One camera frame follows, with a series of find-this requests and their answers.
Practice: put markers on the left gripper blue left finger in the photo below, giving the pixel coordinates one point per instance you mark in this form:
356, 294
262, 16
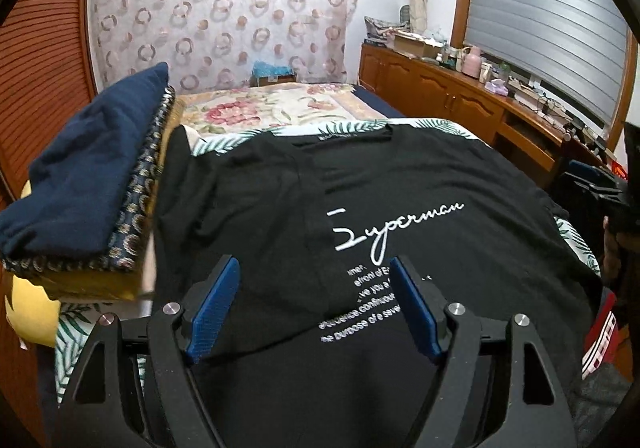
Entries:
206, 306

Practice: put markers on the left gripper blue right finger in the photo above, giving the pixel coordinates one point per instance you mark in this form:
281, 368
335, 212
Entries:
422, 305

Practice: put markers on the black printed t-shirt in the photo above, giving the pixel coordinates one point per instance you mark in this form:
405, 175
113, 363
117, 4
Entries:
315, 351

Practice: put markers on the patterned folded garment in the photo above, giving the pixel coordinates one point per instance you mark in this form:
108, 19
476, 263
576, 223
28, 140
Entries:
124, 244

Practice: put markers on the red striped garment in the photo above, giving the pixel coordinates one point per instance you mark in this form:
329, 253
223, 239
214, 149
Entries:
603, 338

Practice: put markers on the palm leaf print cloth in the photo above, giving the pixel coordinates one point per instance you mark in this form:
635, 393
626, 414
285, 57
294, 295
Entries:
76, 320

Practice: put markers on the mustard yellow folded garment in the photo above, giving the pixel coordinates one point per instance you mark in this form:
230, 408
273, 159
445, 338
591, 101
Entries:
89, 285

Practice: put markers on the yellow plush toy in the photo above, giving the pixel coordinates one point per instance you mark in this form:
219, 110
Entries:
30, 312

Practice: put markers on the lilac tissue pack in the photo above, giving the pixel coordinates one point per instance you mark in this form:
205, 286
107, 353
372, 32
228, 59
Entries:
497, 86

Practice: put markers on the navy folded garment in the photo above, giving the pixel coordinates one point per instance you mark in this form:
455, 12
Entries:
78, 183

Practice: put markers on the pink thermos jug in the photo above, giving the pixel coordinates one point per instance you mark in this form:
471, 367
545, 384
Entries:
472, 61

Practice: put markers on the navy blue mattress edge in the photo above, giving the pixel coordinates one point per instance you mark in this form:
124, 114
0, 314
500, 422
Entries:
376, 103

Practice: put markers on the floral bed cover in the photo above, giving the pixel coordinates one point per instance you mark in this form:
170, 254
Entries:
261, 108

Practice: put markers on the grey window roller blind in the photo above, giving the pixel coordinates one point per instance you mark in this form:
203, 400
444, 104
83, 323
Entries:
578, 47

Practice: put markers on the long wooden cabinet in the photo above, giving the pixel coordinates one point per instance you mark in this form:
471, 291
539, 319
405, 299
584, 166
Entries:
420, 90

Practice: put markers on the blue item at bedhead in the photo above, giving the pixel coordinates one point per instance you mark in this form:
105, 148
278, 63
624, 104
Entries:
264, 74

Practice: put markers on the cardboard box on cabinet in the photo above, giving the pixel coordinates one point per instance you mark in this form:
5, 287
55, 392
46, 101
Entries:
416, 47

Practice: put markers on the wooden louvered wardrobe door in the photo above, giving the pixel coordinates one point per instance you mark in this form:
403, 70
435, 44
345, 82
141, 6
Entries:
46, 77

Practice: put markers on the circle pattern sheer curtain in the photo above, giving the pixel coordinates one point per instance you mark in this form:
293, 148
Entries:
215, 44

